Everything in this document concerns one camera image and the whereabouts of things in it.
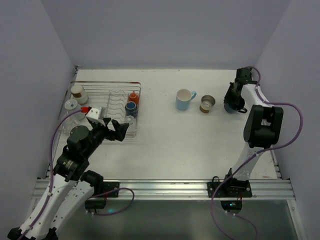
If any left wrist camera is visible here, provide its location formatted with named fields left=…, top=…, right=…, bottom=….
left=86, top=106, right=106, bottom=126

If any aluminium front rail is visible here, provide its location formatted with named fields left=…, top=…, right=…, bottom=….
left=31, top=179, right=293, bottom=201

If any metal wire dish rack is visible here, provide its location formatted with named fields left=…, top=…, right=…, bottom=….
left=64, top=81, right=142, bottom=138

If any beige cup with brown band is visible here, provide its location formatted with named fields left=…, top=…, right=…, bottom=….
left=70, top=85, right=89, bottom=105

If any orange cup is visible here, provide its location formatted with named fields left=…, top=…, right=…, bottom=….
left=127, top=91, right=139, bottom=105

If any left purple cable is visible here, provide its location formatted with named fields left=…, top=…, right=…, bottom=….
left=14, top=106, right=88, bottom=240

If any dark blue mug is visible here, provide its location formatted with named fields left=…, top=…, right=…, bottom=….
left=223, top=103, right=248, bottom=114

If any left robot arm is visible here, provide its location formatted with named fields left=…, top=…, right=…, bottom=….
left=7, top=117, right=130, bottom=240

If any beige brown-striped cup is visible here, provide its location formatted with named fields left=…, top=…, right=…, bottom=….
left=199, top=95, right=216, bottom=114

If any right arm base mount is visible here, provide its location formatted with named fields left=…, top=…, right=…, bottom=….
left=215, top=178, right=253, bottom=214

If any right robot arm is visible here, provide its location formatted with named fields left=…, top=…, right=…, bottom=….
left=222, top=67, right=284, bottom=196

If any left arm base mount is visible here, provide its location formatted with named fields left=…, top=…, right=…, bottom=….
left=84, top=181, right=120, bottom=211

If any clear glass at left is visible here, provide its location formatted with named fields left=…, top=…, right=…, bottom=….
left=61, top=115, right=78, bottom=135

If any white upside-down cup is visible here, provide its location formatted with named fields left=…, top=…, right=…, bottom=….
left=64, top=98, right=85, bottom=121

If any clear glass in rack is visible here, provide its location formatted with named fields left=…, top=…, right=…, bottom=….
left=125, top=115, right=137, bottom=133

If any light blue mug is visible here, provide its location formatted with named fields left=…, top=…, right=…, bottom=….
left=175, top=89, right=197, bottom=111

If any small blue cup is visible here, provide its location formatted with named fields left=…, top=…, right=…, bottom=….
left=125, top=101, right=138, bottom=118

